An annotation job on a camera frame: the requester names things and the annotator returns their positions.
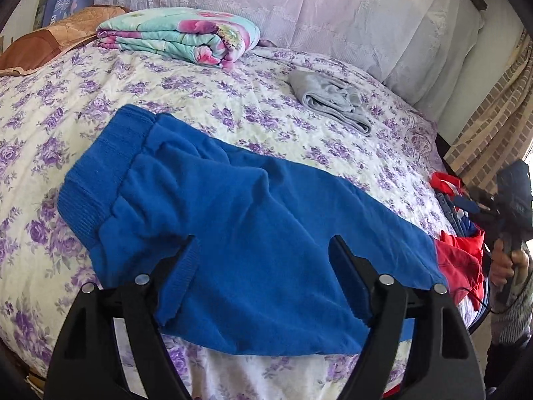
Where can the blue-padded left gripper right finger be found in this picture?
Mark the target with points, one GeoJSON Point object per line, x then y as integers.
{"type": "Point", "coordinates": [441, 363]}

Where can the brick pattern curtain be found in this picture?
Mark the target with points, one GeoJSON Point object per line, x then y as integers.
{"type": "Point", "coordinates": [499, 132]}

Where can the purple floral bedspread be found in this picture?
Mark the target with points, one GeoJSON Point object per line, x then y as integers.
{"type": "Point", "coordinates": [49, 118]}

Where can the brown satin pillow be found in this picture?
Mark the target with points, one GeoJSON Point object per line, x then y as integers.
{"type": "Point", "coordinates": [41, 47]}

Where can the folded teal floral quilt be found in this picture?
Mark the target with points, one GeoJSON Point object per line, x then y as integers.
{"type": "Point", "coordinates": [182, 33]}

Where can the lavender lace headboard cover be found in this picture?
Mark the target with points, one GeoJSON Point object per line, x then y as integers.
{"type": "Point", "coordinates": [414, 47]}

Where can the folded grey garment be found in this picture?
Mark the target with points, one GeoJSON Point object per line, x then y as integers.
{"type": "Point", "coordinates": [328, 97]}

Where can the person's right hand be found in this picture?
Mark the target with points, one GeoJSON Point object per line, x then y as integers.
{"type": "Point", "coordinates": [508, 269]}

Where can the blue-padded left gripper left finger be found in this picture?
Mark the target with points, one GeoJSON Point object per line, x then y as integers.
{"type": "Point", "coordinates": [86, 361]}

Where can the red and blue clothes pile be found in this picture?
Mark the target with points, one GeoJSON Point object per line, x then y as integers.
{"type": "Point", "coordinates": [459, 254]}

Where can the blue track pants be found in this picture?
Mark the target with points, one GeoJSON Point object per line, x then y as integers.
{"type": "Point", "coordinates": [237, 241]}

